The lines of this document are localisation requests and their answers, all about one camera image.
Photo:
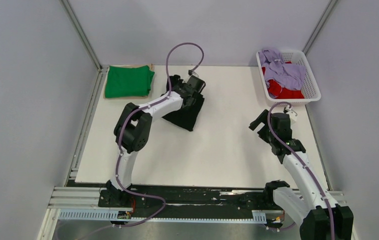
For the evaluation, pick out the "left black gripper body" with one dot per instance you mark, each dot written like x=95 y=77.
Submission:
x=180 y=85

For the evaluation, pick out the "aluminium frame rail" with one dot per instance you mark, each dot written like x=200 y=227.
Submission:
x=81 y=33

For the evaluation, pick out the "black t shirt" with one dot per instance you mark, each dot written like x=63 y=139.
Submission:
x=186 y=118

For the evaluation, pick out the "red t shirt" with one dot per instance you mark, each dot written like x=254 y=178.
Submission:
x=277 y=92

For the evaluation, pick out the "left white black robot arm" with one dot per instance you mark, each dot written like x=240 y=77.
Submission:
x=180 y=105

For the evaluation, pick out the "lilac t shirt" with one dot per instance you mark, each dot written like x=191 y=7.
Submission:
x=288 y=75

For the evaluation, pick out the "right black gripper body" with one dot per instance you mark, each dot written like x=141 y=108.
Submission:
x=265 y=135

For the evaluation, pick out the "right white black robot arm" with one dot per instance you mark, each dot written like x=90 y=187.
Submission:
x=316 y=212

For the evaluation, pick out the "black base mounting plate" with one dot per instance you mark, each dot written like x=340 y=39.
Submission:
x=191 y=202

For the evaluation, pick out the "white plastic laundry basket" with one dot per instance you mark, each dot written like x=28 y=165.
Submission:
x=310 y=88

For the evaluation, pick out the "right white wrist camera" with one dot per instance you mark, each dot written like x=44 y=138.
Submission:
x=293 y=115

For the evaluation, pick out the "folded green t shirt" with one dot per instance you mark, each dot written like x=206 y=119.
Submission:
x=129 y=81

